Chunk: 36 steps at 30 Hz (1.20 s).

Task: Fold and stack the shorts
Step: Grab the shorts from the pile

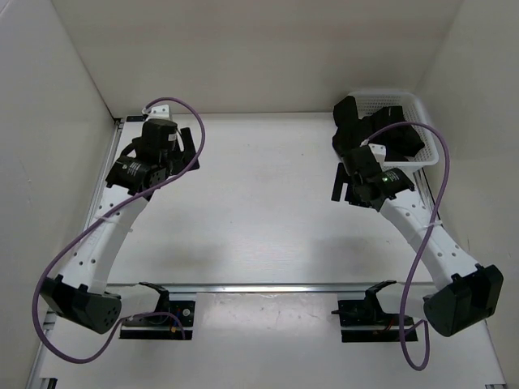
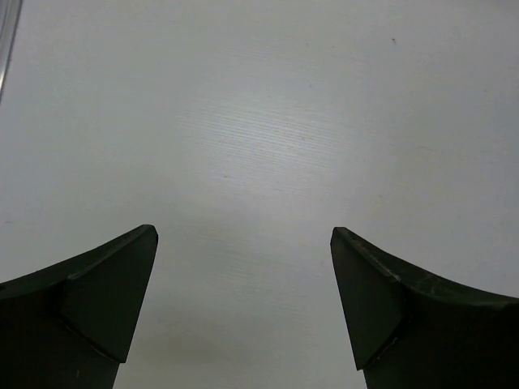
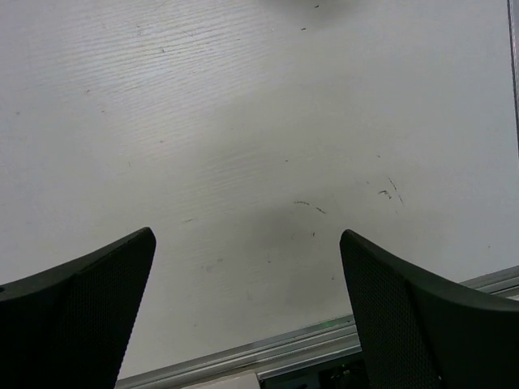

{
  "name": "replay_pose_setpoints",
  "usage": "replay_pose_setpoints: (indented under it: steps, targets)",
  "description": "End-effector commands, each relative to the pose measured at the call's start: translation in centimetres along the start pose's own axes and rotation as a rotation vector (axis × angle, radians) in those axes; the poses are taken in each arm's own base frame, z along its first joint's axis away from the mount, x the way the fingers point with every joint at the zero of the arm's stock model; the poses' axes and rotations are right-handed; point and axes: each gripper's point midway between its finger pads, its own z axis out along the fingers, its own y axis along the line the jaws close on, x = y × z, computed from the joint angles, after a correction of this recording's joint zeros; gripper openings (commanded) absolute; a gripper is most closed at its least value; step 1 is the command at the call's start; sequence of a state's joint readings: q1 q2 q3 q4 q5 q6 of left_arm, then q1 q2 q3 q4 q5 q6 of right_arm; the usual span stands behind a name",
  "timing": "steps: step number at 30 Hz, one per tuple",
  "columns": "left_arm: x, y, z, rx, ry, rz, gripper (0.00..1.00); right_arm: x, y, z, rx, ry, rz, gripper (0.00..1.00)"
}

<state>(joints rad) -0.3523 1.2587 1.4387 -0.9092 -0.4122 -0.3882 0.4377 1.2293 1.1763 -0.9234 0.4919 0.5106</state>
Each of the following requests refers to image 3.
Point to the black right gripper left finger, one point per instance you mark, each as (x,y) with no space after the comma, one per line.
(69,326)

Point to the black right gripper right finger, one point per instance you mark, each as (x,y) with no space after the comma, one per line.
(420,330)

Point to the aluminium table frame rail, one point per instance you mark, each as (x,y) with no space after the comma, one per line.
(198,324)

